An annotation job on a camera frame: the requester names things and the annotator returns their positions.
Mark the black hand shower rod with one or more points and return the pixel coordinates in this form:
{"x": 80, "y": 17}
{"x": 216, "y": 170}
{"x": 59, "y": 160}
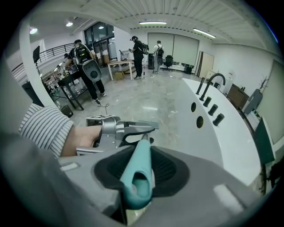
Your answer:
{"x": 200, "y": 85}

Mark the long ceiling light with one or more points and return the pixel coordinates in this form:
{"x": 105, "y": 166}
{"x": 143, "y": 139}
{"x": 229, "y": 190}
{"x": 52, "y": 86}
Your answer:
{"x": 152, "y": 22}
{"x": 204, "y": 32}

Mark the cardboard box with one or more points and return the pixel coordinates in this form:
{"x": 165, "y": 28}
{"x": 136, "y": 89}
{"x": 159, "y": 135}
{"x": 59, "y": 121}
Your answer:
{"x": 118, "y": 75}

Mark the person's left forearm striped sleeve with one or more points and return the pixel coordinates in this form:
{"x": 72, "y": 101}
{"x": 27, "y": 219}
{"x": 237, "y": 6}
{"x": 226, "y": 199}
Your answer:
{"x": 48, "y": 128}

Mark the black metal railing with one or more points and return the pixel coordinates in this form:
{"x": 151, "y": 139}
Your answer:
{"x": 53, "y": 49}

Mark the black curved faucet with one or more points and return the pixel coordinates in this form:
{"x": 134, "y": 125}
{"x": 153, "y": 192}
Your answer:
{"x": 214, "y": 77}

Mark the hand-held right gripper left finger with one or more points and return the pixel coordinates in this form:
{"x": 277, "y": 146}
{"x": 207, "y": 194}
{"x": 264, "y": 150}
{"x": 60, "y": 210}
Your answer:
{"x": 88, "y": 177}

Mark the white bathtub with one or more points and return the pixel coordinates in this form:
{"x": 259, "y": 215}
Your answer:
{"x": 226, "y": 137}

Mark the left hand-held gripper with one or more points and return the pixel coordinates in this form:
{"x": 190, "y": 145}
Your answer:
{"x": 108, "y": 135}

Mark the brown wooden sideboard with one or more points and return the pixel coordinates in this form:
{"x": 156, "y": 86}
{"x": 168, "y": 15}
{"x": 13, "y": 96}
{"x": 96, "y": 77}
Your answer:
{"x": 237, "y": 96}

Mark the black panel on stand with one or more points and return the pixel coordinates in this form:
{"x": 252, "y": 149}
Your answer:
{"x": 36, "y": 53}

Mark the white table with wooden top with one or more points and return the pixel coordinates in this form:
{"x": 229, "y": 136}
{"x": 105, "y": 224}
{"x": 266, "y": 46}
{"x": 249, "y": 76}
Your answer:
{"x": 121, "y": 63}

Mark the black office chair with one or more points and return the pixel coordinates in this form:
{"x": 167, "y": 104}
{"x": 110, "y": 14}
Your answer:
{"x": 168, "y": 61}

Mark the black mesh waste bin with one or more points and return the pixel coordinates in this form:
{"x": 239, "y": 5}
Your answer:
{"x": 66, "y": 110}

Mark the white window blinds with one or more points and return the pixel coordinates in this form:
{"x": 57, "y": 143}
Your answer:
{"x": 184, "y": 48}

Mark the black cabinet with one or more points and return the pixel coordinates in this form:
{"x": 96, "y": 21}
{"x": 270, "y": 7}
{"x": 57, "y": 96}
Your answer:
{"x": 151, "y": 61}

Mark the dark green board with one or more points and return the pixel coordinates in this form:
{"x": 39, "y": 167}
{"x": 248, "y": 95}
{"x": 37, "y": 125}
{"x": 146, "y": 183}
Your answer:
{"x": 264, "y": 142}

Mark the black metal table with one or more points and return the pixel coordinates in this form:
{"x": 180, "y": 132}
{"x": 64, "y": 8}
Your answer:
{"x": 71, "y": 79}

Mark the grey hard-shell backpack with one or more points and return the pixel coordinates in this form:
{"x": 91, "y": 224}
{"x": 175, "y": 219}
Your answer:
{"x": 89, "y": 64}

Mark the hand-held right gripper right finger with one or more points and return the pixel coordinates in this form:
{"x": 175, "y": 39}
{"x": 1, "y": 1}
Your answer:
{"x": 199, "y": 188}

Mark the leaning wooden boards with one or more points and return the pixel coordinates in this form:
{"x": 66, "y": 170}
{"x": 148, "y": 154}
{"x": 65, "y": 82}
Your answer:
{"x": 207, "y": 64}

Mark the black round tap knob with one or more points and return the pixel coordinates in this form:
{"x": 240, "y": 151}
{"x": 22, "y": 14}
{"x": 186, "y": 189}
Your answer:
{"x": 213, "y": 109}
{"x": 218, "y": 119}
{"x": 207, "y": 101}

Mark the grey vase with branches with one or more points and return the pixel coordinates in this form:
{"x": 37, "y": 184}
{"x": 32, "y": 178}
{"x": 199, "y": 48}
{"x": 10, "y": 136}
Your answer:
{"x": 254, "y": 99}

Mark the round ceiling light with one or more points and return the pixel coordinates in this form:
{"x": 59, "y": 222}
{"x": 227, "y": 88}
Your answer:
{"x": 33, "y": 30}
{"x": 69, "y": 24}

